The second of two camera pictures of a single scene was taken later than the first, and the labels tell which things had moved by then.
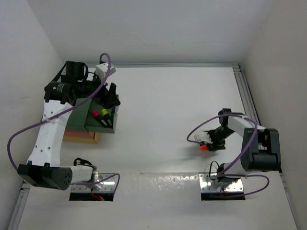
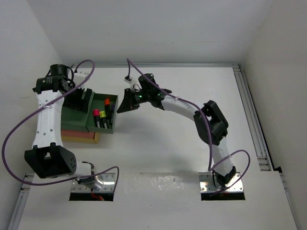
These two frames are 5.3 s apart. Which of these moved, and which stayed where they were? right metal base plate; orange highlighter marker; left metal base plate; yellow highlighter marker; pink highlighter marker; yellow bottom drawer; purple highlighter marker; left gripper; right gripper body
Moved: right gripper body; yellow highlighter marker; pink highlighter marker; orange highlighter marker; left gripper
Stayed: yellow bottom drawer; purple highlighter marker; right metal base plate; left metal base plate
